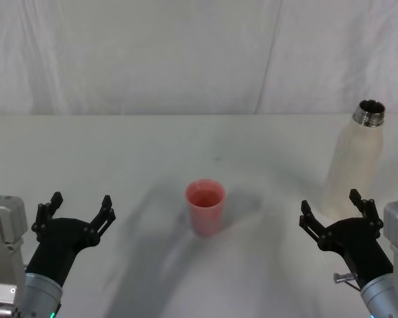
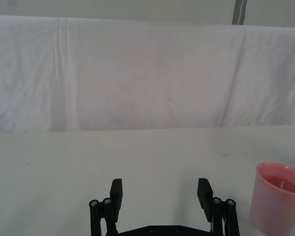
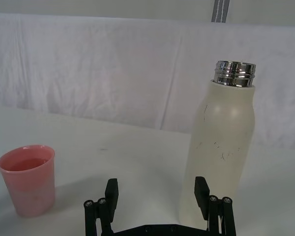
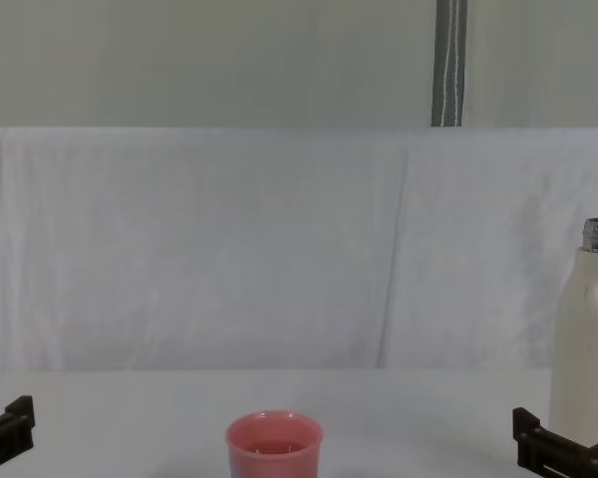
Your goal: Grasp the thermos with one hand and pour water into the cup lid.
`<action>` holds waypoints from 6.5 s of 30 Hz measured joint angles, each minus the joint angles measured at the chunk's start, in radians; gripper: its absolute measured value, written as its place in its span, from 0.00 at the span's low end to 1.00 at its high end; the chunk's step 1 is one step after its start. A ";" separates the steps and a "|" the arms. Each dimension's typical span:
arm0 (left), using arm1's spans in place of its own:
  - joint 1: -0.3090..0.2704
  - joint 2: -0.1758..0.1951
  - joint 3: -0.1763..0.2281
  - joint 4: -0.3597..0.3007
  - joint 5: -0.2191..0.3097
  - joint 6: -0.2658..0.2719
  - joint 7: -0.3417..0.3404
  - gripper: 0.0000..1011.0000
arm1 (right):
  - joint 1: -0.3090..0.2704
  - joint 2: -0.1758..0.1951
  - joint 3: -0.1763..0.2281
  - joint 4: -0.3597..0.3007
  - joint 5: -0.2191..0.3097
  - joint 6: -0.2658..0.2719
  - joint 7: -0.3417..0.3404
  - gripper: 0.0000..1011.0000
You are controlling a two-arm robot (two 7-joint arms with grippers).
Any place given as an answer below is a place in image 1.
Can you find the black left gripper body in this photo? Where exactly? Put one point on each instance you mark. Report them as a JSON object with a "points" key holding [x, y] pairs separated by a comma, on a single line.
{"points": [[61, 238]]}

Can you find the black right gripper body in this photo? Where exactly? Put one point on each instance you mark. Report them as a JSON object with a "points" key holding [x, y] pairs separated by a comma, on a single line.
{"points": [[356, 242]]}

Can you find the pink plastic cup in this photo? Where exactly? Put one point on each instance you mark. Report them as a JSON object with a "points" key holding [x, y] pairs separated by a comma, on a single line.
{"points": [[206, 217]]}

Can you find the white curtain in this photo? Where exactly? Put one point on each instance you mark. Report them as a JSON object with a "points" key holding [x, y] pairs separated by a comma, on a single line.
{"points": [[159, 56]]}

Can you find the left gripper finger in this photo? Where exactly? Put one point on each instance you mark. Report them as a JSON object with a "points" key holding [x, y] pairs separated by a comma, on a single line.
{"points": [[104, 215], [43, 218]]}

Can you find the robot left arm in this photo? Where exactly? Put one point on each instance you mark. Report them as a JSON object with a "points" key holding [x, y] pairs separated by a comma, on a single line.
{"points": [[6, 232]]}

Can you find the white table cloth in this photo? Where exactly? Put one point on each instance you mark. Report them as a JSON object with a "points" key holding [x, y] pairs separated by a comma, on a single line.
{"points": [[119, 159]]}

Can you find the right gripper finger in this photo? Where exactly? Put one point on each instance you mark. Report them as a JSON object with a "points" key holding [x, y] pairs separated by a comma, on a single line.
{"points": [[310, 222], [368, 212]]}

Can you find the cream vacuum bottle steel neck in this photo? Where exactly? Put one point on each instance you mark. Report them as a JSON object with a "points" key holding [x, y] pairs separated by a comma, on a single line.
{"points": [[353, 159]]}

